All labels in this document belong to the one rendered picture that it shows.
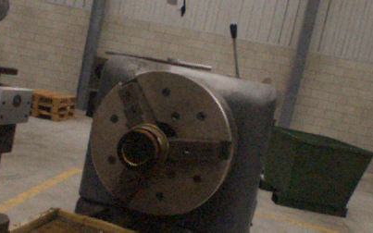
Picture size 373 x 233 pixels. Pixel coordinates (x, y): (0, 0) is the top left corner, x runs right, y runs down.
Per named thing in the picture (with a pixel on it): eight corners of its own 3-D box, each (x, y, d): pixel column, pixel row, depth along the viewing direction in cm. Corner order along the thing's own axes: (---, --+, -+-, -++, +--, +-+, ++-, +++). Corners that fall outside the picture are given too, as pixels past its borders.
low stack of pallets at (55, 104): (36, 108, 966) (40, 88, 961) (75, 116, 959) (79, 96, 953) (11, 112, 843) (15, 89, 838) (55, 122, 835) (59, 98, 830)
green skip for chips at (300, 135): (250, 181, 649) (264, 123, 639) (313, 193, 656) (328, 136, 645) (279, 210, 517) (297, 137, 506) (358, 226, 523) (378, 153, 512)
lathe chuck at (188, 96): (90, 177, 113) (128, 55, 108) (209, 228, 105) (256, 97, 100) (73, 184, 104) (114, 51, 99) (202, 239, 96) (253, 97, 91)
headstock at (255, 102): (138, 165, 179) (158, 66, 174) (260, 197, 166) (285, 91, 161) (67, 194, 122) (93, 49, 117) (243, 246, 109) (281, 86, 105)
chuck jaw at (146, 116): (145, 134, 101) (123, 86, 102) (165, 125, 100) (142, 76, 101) (129, 138, 91) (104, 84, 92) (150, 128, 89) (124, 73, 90)
